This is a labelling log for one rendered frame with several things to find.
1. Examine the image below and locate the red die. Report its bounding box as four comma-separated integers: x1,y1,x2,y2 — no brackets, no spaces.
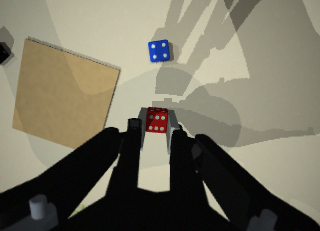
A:
145,107,168,133

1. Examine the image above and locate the tan square mat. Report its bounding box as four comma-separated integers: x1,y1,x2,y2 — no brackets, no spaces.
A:
12,39,120,149

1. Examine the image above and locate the black die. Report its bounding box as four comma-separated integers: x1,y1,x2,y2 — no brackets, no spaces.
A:
0,43,9,64

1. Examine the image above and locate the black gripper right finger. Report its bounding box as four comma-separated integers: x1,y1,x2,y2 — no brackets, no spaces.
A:
166,110,320,231

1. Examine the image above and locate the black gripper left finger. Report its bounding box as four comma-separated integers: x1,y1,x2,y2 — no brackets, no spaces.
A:
0,107,148,231

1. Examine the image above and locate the blue die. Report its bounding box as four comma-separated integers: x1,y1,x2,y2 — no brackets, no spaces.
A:
148,39,170,63

